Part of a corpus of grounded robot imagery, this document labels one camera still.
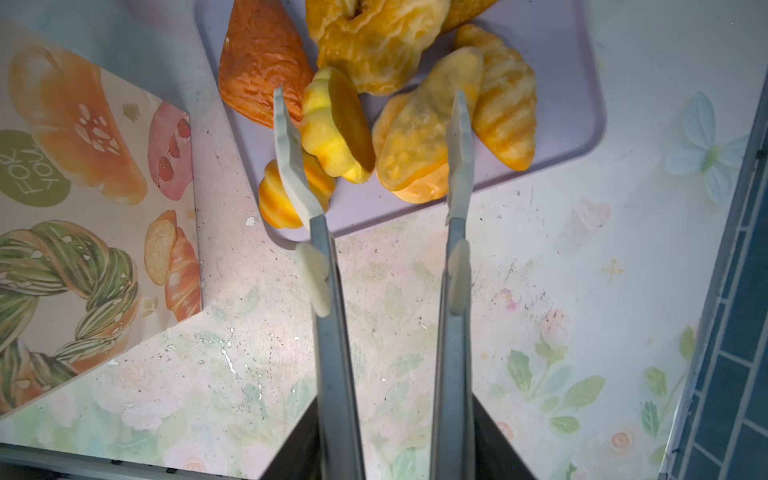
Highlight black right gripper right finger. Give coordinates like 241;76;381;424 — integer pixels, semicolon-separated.
473;395;536;480

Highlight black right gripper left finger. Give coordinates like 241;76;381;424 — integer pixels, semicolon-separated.
260;398;322;480

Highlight metal kitchen tongs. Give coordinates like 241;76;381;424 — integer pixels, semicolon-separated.
274;88;476;479

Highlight printed paper bag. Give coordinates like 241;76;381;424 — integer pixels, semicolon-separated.
1;20;202;415

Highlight yellow oval bread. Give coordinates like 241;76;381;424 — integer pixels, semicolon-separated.
376;47;484;193

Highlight striped croissant fake bread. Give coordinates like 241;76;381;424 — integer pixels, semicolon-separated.
454;24;537;171

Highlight glazed ring donut bread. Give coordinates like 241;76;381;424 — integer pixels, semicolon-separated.
371;92;449;204

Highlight orange brown fake bread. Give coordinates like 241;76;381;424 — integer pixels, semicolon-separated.
218;0;314;128

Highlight sesame fake bread loaf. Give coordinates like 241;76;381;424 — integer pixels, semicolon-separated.
441;0;497;33

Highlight lilac plastic tray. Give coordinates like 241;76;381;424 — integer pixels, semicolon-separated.
193;1;606;238

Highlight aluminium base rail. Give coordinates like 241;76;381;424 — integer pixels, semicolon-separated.
1;443;231;479

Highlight large wrinkled ring bread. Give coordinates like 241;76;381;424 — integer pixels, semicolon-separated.
305;0;450;96

